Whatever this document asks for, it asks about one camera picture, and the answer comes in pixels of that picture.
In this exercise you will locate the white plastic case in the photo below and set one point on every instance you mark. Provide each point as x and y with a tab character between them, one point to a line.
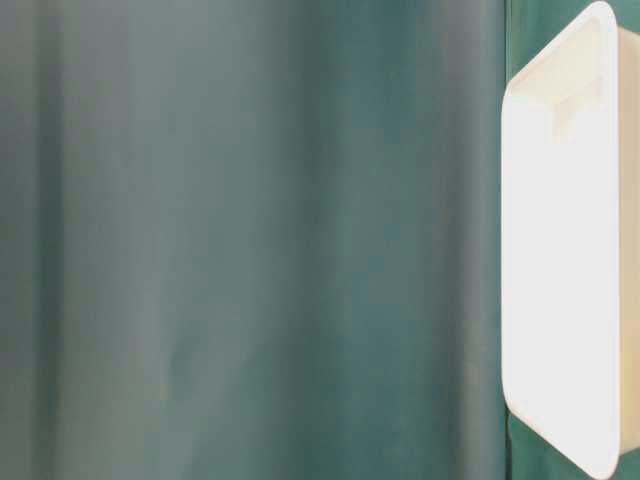
570	242

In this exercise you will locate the green table cloth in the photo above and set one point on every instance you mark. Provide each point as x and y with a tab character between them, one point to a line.
258	239

